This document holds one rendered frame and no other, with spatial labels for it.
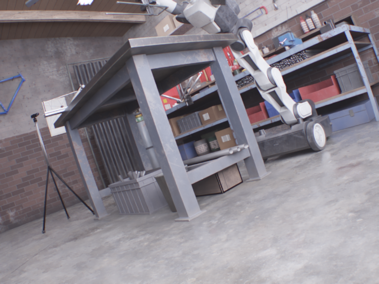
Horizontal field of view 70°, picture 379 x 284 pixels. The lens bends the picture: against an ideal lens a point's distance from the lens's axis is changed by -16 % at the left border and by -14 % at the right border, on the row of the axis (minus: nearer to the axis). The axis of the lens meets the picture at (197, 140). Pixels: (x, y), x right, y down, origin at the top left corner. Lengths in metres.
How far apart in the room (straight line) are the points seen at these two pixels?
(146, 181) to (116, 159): 3.07
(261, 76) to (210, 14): 0.58
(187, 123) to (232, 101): 2.16
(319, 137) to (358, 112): 0.68
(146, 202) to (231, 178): 0.55
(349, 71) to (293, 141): 0.87
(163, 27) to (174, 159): 3.55
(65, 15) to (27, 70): 1.15
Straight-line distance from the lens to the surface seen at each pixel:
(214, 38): 1.80
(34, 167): 5.04
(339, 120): 2.81
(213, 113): 3.62
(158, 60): 1.64
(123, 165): 5.04
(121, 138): 5.12
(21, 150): 5.06
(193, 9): 2.08
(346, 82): 2.71
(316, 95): 2.83
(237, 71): 3.56
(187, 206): 1.51
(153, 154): 4.37
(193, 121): 3.89
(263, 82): 2.27
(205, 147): 4.03
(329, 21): 3.03
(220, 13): 2.07
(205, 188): 1.93
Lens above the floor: 0.36
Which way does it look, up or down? 1 degrees down
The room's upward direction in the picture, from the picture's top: 20 degrees counter-clockwise
